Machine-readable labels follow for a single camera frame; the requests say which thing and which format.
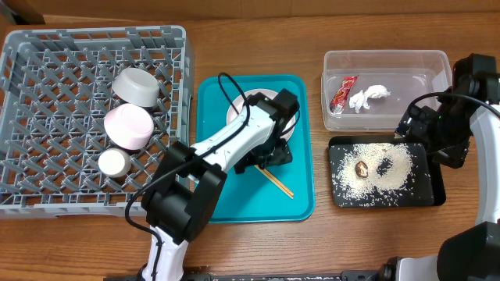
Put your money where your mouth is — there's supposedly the black tray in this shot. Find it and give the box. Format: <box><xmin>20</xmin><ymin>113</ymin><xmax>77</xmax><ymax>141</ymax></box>
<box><xmin>328</xmin><ymin>134</ymin><xmax>447</xmax><ymax>209</ymax></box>

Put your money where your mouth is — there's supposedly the teal plastic tray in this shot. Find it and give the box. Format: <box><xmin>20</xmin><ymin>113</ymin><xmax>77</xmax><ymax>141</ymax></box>
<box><xmin>195</xmin><ymin>74</ymin><xmax>315</xmax><ymax>223</ymax></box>

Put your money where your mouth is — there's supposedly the wooden chopstick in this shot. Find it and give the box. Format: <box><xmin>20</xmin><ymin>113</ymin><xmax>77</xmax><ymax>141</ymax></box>
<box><xmin>253</xmin><ymin>165</ymin><xmax>294</xmax><ymax>200</ymax></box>
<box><xmin>257</xmin><ymin>165</ymin><xmax>295</xmax><ymax>197</ymax></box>

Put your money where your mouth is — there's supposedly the white cup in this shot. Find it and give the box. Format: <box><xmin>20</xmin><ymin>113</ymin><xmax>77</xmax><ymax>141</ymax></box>
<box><xmin>98</xmin><ymin>148</ymin><xmax>131</xmax><ymax>178</ymax></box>

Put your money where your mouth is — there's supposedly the grey dish rack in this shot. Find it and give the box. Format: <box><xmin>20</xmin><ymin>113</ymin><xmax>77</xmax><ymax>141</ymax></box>
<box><xmin>1</xmin><ymin>26</ymin><xmax>195</xmax><ymax>219</ymax></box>

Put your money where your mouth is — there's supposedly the white tissue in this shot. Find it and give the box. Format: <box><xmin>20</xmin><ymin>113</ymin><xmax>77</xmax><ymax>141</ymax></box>
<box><xmin>348</xmin><ymin>85</ymin><xmax>391</xmax><ymax>113</ymax></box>

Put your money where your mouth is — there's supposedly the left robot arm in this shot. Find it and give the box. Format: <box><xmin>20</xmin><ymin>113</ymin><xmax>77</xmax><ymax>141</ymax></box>
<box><xmin>141</xmin><ymin>89</ymin><xmax>299</xmax><ymax>280</ymax></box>

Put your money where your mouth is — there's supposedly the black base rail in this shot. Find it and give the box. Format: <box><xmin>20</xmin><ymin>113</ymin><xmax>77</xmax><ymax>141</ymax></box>
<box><xmin>103</xmin><ymin>267</ymin><xmax>388</xmax><ymax>281</ymax></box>

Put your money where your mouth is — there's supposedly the clear plastic bin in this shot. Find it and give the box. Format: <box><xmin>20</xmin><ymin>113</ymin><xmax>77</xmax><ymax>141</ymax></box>
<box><xmin>321</xmin><ymin>50</ymin><xmax>452</xmax><ymax>132</ymax></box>

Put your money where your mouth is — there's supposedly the white rice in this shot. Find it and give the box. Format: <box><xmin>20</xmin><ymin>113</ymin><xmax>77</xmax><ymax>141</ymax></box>
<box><xmin>330</xmin><ymin>142</ymin><xmax>430</xmax><ymax>207</ymax></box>

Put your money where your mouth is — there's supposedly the red snack wrapper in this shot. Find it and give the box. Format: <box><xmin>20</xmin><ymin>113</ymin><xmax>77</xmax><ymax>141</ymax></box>
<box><xmin>329</xmin><ymin>76</ymin><xmax>359</xmax><ymax>114</ymax></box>

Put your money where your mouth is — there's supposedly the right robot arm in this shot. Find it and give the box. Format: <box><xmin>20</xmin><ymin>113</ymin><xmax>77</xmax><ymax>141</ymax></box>
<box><xmin>376</xmin><ymin>53</ymin><xmax>499</xmax><ymax>280</ymax></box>

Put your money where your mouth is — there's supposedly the large white plate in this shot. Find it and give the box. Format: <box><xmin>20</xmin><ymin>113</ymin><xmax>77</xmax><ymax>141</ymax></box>
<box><xmin>226</xmin><ymin>88</ymin><xmax>296</xmax><ymax>141</ymax></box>

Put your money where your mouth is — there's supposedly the brown food piece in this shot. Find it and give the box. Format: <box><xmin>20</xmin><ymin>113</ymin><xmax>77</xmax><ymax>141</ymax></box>
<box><xmin>355</xmin><ymin>161</ymin><xmax>369</xmax><ymax>178</ymax></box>

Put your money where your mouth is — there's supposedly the grey bowl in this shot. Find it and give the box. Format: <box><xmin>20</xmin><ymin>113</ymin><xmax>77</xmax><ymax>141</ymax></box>
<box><xmin>112</xmin><ymin>68</ymin><xmax>159</xmax><ymax>108</ymax></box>

